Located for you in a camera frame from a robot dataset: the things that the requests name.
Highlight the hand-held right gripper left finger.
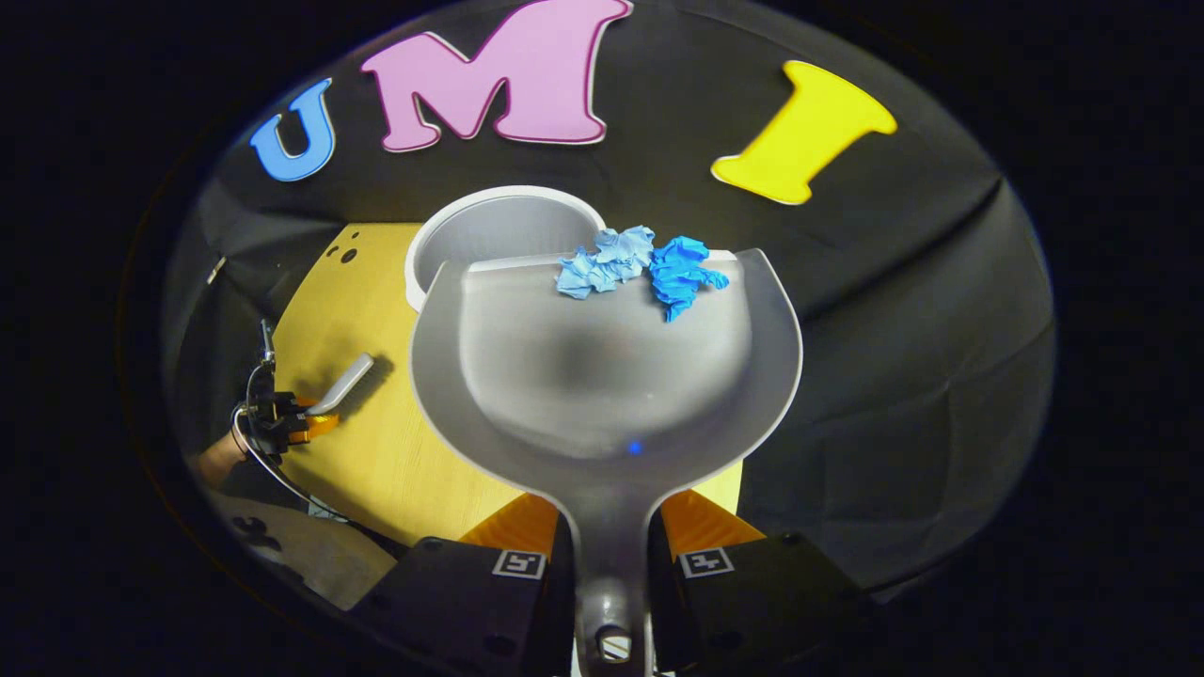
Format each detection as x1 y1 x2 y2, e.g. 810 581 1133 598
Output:
353 494 577 677

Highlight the deep blue paper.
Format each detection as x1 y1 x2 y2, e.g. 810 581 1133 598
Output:
649 236 731 323

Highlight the grey dustpan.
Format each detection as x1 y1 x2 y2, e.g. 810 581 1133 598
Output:
409 246 803 677

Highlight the light blue paper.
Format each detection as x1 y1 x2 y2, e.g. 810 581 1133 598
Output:
556 246 617 301
594 226 657 283

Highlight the small grey broom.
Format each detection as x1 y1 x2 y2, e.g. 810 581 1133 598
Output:
306 353 375 417

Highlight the black backdrop cloth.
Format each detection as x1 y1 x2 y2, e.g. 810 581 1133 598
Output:
160 0 1054 603

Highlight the thin gripper cable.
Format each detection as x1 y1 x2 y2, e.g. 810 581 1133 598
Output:
230 362 396 551

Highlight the grey ribbed garbage bin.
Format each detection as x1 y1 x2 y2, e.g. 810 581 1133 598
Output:
404 185 608 311

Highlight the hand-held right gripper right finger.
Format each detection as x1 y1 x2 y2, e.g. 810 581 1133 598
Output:
649 489 880 677

